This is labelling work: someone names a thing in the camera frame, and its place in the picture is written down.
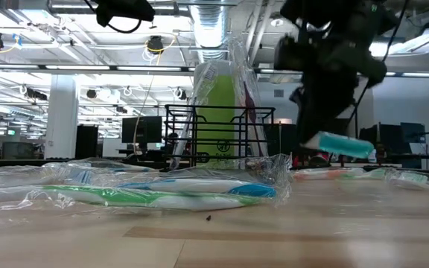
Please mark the person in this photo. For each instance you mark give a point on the person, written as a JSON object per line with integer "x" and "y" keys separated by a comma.
{"x": 171, "y": 138}
{"x": 318, "y": 161}

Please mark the black table frame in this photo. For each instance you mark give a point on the black table frame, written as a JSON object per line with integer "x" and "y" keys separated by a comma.
{"x": 21, "y": 163}

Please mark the black computer monitor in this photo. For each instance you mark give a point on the black computer monitor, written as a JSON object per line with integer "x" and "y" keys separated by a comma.
{"x": 142, "y": 130}

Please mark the orange toothbrush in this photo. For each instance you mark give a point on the orange toothbrush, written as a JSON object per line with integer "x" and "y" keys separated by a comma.
{"x": 333, "y": 173}

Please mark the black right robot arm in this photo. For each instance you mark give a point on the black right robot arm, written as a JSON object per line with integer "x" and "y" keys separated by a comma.
{"x": 330, "y": 15}

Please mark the silver ribbed air duct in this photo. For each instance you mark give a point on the silver ribbed air duct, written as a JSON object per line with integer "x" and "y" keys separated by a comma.
{"x": 209, "y": 30}

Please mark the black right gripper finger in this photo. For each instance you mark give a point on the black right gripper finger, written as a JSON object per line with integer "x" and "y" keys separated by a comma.
{"x": 322, "y": 108}

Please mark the small dark crumb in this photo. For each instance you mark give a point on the small dark crumb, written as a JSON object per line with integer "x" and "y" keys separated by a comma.
{"x": 209, "y": 218}

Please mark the blue mouthwash bottle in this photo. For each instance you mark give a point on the blue mouthwash bottle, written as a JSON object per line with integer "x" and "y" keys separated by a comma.
{"x": 345, "y": 145}

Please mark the white round ceiling sensor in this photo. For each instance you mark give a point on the white round ceiling sensor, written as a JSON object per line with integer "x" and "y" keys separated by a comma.
{"x": 276, "y": 21}

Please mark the green disinfecting wipes canister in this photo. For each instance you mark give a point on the green disinfecting wipes canister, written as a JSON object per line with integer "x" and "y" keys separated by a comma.
{"x": 222, "y": 97}

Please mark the white building column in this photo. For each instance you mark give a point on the white building column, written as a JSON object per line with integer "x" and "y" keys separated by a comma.
{"x": 62, "y": 123}

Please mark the long ceiling light strip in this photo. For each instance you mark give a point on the long ceiling light strip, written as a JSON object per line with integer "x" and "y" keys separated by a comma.
{"x": 143, "y": 68}

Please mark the black cabinet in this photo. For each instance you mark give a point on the black cabinet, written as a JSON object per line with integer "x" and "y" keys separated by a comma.
{"x": 86, "y": 141}

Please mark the grey equipment box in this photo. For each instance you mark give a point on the grey equipment box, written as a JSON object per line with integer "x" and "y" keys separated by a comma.
{"x": 17, "y": 150}

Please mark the dark blue monitor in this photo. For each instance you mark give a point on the dark blue monitor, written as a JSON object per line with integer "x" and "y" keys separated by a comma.
{"x": 413, "y": 132}

